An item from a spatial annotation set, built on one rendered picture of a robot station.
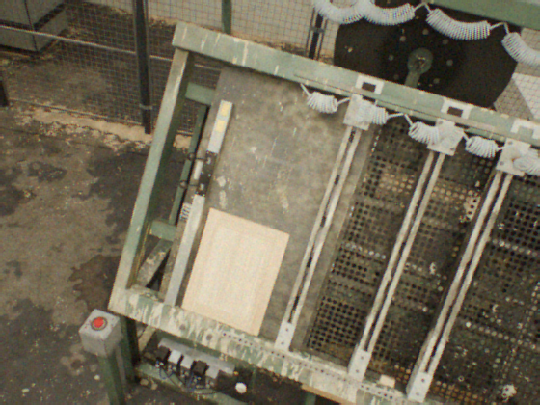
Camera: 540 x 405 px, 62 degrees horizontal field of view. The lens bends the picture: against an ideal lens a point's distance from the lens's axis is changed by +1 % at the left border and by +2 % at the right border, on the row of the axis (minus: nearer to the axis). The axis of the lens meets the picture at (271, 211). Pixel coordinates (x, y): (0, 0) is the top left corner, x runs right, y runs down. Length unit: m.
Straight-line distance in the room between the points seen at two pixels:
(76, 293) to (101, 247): 0.42
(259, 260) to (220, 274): 0.19
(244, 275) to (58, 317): 1.59
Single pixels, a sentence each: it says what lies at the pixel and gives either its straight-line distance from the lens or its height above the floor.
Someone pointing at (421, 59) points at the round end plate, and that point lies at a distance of 2.20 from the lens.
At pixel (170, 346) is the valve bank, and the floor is 0.74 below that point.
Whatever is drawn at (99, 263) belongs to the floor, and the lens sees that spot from 3.45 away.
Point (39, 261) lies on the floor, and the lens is 3.56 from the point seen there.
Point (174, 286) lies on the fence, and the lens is 2.09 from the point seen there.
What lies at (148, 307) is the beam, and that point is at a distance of 2.15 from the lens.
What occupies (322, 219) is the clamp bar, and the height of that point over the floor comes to 1.41.
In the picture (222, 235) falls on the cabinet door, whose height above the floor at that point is 1.20.
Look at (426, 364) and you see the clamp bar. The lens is 2.05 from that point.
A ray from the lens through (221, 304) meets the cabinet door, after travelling 2.07.
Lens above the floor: 2.69
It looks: 45 degrees down
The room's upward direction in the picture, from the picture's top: 12 degrees clockwise
